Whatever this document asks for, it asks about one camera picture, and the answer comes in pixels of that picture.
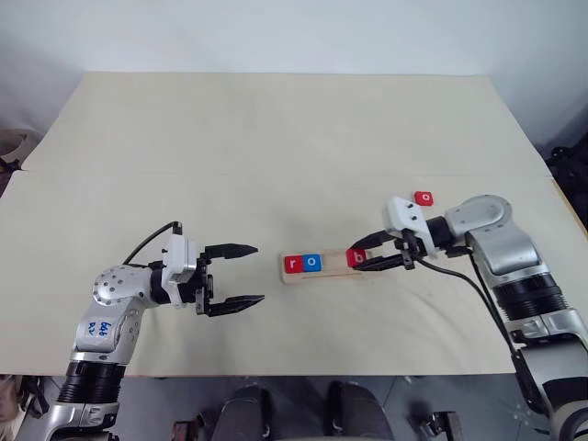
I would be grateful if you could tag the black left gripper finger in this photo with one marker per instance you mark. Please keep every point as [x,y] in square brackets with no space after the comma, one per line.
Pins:
[232,251]
[239,303]

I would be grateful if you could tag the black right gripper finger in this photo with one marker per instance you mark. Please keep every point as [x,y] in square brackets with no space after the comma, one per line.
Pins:
[371,239]
[381,264]

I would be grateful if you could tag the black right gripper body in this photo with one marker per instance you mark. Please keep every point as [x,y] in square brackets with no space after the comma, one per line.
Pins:
[410,250]

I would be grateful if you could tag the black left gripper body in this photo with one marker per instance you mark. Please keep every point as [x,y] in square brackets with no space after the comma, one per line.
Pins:
[204,284]

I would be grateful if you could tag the red letter b block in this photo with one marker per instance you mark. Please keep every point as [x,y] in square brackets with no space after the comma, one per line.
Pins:
[356,257]

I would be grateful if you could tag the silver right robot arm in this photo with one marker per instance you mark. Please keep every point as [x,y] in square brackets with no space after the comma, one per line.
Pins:
[500,257]

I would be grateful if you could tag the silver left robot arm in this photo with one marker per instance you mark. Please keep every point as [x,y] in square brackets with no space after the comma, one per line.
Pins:
[110,294]

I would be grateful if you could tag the red letter o block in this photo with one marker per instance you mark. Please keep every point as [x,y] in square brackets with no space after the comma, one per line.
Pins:
[424,197]

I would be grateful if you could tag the red letter r block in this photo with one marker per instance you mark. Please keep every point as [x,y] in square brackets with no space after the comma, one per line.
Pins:
[293,263]

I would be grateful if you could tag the wooden letter tray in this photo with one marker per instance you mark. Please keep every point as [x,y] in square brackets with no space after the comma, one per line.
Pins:
[317,271]

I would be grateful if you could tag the blue letter o block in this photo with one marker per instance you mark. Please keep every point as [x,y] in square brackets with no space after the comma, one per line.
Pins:
[312,262]

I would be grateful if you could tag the dark rounded left foot shape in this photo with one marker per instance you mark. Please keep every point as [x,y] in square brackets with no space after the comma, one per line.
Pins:
[245,413]

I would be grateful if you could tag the dark rounded foot shape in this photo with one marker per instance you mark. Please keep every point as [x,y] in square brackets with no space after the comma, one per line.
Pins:
[245,413]
[353,411]

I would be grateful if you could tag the dark rounded right foot shape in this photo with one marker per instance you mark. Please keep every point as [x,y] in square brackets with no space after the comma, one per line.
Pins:
[353,411]

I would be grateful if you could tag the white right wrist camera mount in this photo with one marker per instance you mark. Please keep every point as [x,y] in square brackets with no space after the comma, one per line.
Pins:
[406,219]

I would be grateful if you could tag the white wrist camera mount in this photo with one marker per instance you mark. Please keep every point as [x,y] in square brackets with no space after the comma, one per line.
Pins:
[180,260]
[406,219]

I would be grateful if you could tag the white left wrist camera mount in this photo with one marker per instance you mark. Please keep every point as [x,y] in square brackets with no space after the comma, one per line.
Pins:
[180,260]

